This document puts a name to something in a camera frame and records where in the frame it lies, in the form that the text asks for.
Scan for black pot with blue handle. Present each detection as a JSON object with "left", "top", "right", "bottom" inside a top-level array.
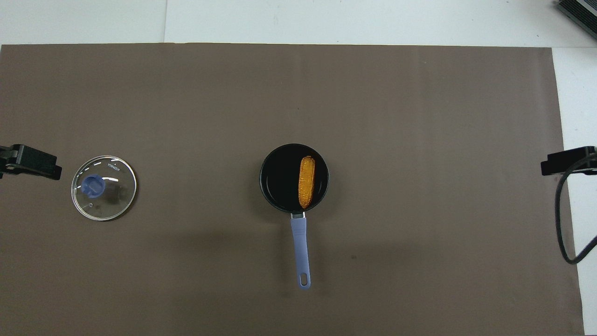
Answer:
[{"left": 259, "top": 143, "right": 330, "bottom": 291}]

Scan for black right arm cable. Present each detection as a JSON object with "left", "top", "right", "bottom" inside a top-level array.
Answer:
[{"left": 554, "top": 155, "right": 597, "bottom": 266}]

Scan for black ribbed device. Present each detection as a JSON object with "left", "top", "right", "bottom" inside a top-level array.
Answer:
[{"left": 555, "top": 0, "right": 597, "bottom": 40}]

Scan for glass lid with blue knob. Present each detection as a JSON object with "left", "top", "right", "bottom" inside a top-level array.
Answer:
[{"left": 71, "top": 155, "right": 138, "bottom": 222}]

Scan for orange corn cob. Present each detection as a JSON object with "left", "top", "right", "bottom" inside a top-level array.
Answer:
[{"left": 298, "top": 155, "right": 316, "bottom": 210}]

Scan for brown table mat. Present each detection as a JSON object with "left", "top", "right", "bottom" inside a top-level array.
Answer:
[{"left": 0, "top": 43, "right": 586, "bottom": 336}]

